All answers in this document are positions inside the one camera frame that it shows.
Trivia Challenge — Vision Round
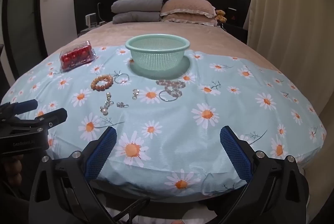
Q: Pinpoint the dark glass door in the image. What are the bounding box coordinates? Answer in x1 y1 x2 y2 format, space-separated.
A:
5 0 49 78

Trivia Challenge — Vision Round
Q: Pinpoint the pink bead bracelet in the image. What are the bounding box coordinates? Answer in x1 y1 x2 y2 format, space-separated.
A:
156 79 186 89
164 87 182 98

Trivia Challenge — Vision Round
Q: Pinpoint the beige ruffled pillow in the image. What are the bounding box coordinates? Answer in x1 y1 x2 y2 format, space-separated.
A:
160 14 218 27
160 0 217 18

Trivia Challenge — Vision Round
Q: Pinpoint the daisy print blue bedsheet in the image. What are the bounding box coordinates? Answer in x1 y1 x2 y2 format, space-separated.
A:
0 45 328 197

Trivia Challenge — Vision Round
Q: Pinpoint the thin silver bangle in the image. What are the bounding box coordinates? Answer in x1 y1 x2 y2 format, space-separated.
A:
159 91 178 102
114 71 130 84

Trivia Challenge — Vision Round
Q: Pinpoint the clear box of cherry tomatoes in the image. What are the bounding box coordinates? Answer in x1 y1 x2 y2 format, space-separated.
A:
59 40 96 72

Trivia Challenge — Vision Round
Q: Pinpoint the white bedside appliance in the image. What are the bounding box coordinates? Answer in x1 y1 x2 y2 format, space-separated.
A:
86 13 97 27

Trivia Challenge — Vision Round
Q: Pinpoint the beige curtain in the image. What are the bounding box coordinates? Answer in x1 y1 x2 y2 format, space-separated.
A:
247 0 334 130

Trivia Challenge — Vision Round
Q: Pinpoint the person's left hand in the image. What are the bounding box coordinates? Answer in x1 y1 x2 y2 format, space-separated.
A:
5 157 23 188

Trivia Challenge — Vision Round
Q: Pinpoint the grey pillow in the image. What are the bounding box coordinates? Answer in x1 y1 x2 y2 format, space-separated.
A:
112 11 161 24
111 0 163 14

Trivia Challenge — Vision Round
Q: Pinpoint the black nightstand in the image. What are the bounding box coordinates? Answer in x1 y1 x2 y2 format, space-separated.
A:
223 23 248 44

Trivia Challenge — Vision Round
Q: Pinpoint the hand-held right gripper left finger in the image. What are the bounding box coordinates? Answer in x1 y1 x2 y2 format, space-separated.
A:
29 126 118 224

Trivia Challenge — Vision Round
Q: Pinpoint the green plastic colander basket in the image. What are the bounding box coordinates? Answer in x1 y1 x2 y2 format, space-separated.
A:
125 34 191 71

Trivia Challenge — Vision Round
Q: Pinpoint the beige bed cover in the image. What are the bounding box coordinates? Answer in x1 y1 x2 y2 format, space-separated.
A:
49 21 290 76

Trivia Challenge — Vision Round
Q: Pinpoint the orange bead bracelet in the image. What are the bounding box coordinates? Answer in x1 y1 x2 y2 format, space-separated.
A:
91 75 114 91

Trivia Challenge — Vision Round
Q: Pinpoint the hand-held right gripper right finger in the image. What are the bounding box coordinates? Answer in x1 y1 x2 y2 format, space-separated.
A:
219 125 310 224

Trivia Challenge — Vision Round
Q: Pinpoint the brown teddy bear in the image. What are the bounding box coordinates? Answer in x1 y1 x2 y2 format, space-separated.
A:
215 9 227 23

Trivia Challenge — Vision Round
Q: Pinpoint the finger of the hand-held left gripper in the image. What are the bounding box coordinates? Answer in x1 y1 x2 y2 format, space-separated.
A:
12 99 38 113
35 108 68 133

